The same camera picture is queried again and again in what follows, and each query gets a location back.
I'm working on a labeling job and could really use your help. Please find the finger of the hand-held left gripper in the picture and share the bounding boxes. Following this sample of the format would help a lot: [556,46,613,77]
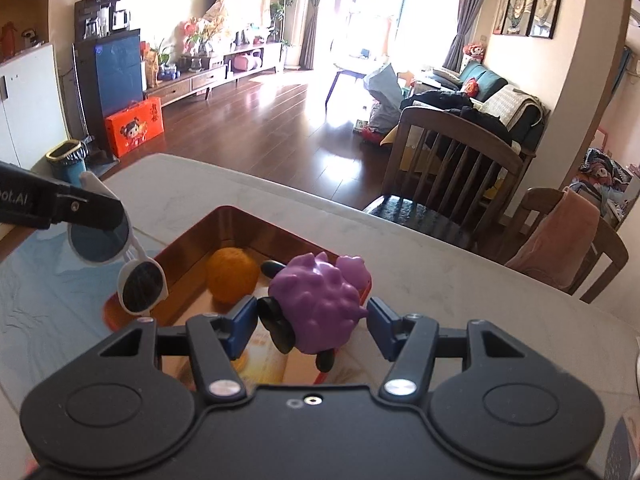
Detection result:
[54,185,125,232]

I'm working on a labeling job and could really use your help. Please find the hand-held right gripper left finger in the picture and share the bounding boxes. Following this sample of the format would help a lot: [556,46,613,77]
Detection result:
[100,296,258,400]

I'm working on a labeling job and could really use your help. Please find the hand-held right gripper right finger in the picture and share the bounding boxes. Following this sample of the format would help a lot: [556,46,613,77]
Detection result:
[366,298,532,402]

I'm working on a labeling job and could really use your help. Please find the purple sheep toy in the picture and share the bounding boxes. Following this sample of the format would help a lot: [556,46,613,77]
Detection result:
[257,251,371,373]

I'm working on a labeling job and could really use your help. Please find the white sunglasses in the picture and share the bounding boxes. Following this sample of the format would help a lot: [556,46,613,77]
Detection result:
[66,171,169,317]

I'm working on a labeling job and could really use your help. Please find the red tin box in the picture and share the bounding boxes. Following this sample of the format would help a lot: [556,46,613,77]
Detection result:
[102,205,373,386]

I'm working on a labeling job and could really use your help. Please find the blue trash bin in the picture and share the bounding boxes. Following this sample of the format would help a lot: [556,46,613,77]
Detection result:
[46,141,88,188]

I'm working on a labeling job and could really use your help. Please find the orange fruit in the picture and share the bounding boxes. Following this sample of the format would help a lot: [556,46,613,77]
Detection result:
[206,247,261,304]

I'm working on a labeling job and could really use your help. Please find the orange gift box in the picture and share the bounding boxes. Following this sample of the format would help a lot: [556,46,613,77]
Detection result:
[104,98,165,158]

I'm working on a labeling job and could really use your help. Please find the white cabinet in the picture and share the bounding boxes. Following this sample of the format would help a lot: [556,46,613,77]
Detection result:
[0,42,68,168]

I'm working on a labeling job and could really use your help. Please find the dark blue cabinet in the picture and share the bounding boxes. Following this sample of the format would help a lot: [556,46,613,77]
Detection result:
[73,29,146,146]

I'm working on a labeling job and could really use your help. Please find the dark wooden slatted chair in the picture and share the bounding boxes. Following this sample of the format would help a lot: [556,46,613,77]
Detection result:
[362,106,536,253]

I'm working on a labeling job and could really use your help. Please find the wooden media console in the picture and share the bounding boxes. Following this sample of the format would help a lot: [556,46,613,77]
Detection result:
[145,41,286,106]

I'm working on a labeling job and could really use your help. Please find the black shelf unit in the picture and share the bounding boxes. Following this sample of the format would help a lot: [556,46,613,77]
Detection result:
[75,0,132,43]

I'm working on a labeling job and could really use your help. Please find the pink cloth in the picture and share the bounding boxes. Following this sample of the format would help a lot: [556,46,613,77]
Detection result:
[505,187,601,291]

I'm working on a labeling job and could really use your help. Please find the flower arrangement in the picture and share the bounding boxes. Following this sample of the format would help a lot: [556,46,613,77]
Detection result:
[180,15,226,56]

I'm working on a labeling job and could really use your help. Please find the black jacket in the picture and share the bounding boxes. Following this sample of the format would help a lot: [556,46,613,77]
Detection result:
[407,90,523,148]

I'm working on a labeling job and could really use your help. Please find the brown wooden chair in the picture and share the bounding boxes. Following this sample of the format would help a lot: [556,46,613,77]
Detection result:
[505,187,629,305]

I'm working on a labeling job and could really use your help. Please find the grey bag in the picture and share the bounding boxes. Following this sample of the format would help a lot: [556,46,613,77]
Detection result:
[363,62,406,128]

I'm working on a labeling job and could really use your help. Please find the cream sofa blanket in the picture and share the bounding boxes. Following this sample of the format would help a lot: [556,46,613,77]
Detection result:
[480,84,551,151]

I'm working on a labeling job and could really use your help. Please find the white coffee table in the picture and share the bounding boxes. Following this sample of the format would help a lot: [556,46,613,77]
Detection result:
[325,55,401,106]

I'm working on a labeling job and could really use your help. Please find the teal sofa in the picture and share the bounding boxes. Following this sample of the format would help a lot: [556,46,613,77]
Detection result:
[432,57,508,106]

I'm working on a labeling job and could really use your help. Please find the pile of clothes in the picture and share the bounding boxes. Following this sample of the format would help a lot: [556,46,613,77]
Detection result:
[580,147,640,211]

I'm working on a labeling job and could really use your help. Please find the tall potted plant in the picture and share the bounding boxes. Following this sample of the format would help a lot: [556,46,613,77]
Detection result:
[270,0,298,43]

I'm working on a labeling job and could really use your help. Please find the white standing air conditioner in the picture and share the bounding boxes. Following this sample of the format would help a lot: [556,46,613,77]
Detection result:
[287,0,321,68]

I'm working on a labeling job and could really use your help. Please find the grey curtain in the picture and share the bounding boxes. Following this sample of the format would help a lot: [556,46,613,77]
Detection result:
[442,0,493,71]

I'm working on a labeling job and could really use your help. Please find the small framed wall picture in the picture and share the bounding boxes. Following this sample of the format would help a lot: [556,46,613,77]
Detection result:
[492,0,513,36]

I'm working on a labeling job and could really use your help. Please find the medium framed wall picture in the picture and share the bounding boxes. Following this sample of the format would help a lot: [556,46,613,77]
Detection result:
[505,0,541,37]

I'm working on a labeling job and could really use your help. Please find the large framed wall picture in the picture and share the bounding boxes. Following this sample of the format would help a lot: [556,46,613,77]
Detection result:
[529,0,567,40]

